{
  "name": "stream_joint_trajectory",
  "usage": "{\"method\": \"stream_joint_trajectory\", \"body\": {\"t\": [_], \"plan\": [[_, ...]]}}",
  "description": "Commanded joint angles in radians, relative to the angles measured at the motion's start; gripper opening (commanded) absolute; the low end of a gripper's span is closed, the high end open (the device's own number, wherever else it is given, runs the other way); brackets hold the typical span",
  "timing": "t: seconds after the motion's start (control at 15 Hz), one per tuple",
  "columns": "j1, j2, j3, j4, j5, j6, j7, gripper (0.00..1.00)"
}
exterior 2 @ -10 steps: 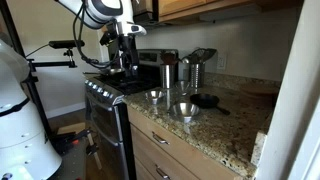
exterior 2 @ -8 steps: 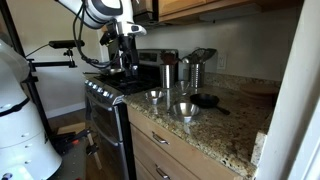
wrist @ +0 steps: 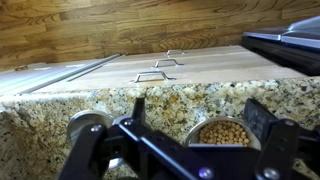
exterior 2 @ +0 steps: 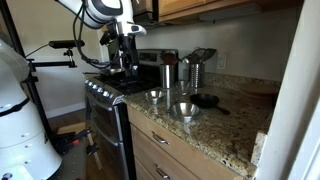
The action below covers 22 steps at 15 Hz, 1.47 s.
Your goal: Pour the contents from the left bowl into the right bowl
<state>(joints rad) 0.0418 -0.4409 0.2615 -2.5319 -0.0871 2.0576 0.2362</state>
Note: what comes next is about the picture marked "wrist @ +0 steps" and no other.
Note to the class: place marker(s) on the pile of chickpeas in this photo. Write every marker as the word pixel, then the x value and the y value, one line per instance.
pixel 223 133

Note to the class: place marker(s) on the steel receiving bowl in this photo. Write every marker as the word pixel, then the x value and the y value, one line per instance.
pixel 83 118

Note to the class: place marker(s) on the stainless steel black stove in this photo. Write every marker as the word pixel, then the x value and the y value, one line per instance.
pixel 283 50

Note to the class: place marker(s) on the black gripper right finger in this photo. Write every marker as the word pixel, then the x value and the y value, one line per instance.
pixel 276 150

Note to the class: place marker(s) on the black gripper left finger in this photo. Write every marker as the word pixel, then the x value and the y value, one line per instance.
pixel 90 150

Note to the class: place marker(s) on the light wooden base cabinet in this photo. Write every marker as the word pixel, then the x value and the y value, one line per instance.
pixel 216 66

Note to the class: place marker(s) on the white tall side panel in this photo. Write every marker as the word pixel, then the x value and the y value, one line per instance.
pixel 40 76

